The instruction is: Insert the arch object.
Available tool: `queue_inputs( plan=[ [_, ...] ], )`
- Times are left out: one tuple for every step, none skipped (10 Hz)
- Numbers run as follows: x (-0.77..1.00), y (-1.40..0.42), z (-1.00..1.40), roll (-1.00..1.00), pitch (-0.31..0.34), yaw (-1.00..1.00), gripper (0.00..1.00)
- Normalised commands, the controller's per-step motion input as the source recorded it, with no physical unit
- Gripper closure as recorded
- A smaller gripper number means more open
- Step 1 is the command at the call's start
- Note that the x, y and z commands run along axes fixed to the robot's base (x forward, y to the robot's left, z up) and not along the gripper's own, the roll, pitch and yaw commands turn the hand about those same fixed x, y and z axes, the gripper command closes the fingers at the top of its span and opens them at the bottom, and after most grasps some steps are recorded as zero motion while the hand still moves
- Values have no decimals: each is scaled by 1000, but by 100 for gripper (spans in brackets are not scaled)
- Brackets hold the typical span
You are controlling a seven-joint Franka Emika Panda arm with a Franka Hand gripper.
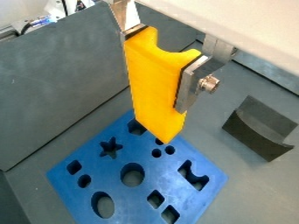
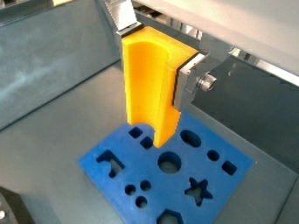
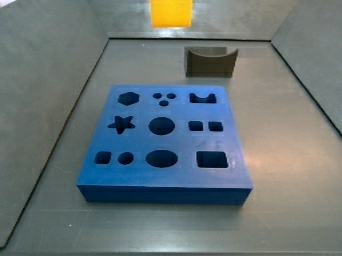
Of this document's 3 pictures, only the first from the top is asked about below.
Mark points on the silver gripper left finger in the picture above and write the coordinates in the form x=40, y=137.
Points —
x=127, y=18

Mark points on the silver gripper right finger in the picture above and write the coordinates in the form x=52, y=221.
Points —
x=196, y=75

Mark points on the yellow arch block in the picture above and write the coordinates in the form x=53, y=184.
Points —
x=153, y=74

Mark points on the black curved holder block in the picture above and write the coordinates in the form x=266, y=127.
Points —
x=260, y=128

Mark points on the blue shape sorter board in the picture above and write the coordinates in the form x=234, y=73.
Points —
x=124, y=178

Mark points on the grey foam wall panel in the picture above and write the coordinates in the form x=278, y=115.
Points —
x=59, y=72

